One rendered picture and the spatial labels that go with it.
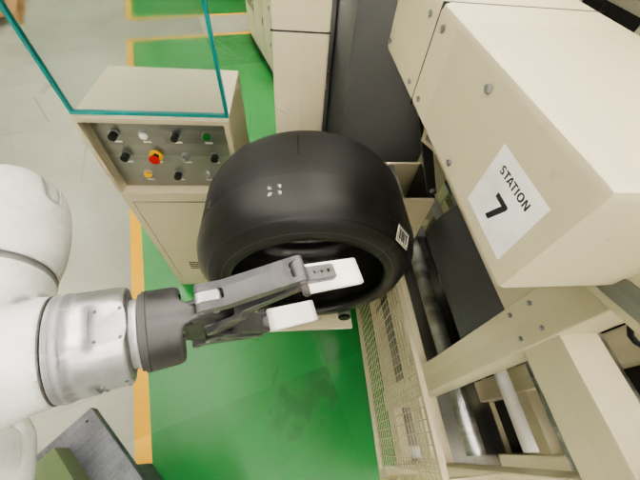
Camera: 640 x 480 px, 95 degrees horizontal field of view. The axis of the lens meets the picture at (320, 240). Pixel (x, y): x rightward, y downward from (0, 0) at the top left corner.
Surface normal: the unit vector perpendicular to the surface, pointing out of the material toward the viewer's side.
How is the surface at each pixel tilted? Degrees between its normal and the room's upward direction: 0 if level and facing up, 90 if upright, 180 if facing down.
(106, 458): 0
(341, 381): 0
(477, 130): 90
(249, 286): 14
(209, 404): 0
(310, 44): 90
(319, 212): 42
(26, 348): 27
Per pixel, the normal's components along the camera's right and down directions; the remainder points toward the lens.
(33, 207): 0.75, -0.64
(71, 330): 0.37, -0.51
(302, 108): 0.06, 0.81
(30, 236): 0.87, -0.42
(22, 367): 0.53, -0.11
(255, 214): -0.22, 0.15
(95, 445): 0.07, -0.58
